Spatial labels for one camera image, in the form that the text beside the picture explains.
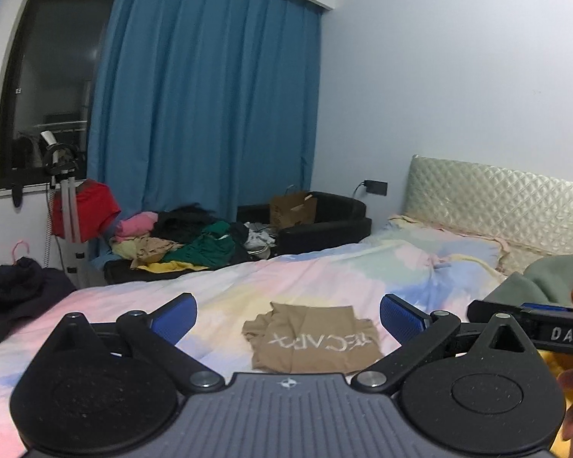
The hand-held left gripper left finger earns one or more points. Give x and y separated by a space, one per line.
174 317

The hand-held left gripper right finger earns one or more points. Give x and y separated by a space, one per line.
403 317

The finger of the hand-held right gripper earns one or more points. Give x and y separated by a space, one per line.
484 309

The tan printed t-shirt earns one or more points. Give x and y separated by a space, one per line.
315 338

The pink clothes hanger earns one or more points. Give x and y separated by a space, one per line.
21 248

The yellow soft cloth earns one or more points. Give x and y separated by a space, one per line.
554 358

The yellow garment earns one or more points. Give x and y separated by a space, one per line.
176 266

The grey-green blanket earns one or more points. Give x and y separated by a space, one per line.
539 276

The beige garment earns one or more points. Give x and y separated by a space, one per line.
155 250

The green garment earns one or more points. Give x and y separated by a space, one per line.
210 248

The pale yellow-green garment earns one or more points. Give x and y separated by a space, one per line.
123 249

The black garment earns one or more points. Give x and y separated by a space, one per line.
181 224

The quilted cream headboard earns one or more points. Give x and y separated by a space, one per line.
496 200

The black sofa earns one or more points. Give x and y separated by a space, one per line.
334 224

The white patterned cloth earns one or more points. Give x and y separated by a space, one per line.
260 238

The red shirt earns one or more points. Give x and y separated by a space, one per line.
88 205

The brown paper bag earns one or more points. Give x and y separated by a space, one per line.
291 210

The black jacket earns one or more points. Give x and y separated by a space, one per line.
14 296

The wide blue curtain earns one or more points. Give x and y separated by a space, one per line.
205 95

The dark window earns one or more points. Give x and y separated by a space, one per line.
47 81

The wall power adapter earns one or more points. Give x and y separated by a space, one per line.
375 187

